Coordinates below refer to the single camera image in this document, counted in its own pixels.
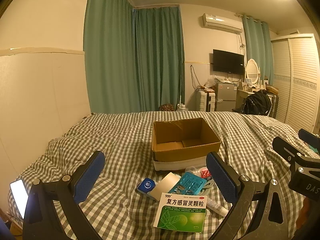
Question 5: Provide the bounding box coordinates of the white cream tube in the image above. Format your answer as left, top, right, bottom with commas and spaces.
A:
207, 199, 229, 217

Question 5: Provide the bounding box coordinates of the green white medicine box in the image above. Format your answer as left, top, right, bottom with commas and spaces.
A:
153, 193, 207, 233

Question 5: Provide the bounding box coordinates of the blue tissue pack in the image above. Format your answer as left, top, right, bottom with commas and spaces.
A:
136, 178, 156, 200

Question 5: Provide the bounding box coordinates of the white tape roll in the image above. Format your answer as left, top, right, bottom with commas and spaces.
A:
148, 172, 181, 201

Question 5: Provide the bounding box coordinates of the white smartphone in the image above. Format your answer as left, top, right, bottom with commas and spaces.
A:
10, 179, 28, 218

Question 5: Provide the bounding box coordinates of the black backpack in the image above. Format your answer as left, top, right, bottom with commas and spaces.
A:
240, 90, 271, 116

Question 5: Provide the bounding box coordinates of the white louvered wardrobe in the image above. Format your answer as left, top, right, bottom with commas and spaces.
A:
271, 34, 319, 133

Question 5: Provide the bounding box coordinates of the checkered bed quilt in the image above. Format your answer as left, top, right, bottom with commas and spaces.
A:
7, 110, 320, 240

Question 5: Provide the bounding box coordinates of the white vanity desk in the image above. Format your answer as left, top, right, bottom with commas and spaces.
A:
235, 89, 254, 109

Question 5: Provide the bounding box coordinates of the clear floss pick jar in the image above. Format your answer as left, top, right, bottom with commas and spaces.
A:
185, 166, 212, 181

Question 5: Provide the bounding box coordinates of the white oval vanity mirror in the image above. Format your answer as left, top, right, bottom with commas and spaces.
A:
245, 59, 260, 85

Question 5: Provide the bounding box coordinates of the grey mini fridge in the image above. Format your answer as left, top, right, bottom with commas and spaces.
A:
215, 82, 237, 112

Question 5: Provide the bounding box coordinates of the white suitcase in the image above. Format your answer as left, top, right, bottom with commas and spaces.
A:
196, 90, 215, 112

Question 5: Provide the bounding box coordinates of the brown cardboard box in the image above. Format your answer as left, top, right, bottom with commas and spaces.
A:
151, 118, 221, 171

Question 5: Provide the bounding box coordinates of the green curtain right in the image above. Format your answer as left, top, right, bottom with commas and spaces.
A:
242, 15, 274, 85

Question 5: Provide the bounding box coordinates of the green curtain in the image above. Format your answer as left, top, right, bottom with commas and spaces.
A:
84, 0, 185, 113
242, 15, 274, 85

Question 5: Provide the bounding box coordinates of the clear water jug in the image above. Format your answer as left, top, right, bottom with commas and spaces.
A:
176, 103, 188, 112

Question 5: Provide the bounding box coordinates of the brown patterned bag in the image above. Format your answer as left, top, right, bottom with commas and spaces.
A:
159, 103, 175, 112

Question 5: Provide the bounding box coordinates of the white air conditioner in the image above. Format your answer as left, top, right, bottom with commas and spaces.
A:
202, 13, 244, 34

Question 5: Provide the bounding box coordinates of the green curtain left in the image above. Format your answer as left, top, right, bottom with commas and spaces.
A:
84, 0, 185, 113

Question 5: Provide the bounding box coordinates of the light green cable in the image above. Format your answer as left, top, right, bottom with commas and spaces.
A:
199, 175, 215, 193

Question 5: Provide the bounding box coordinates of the black wall television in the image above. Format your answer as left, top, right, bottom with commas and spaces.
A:
212, 49, 245, 75

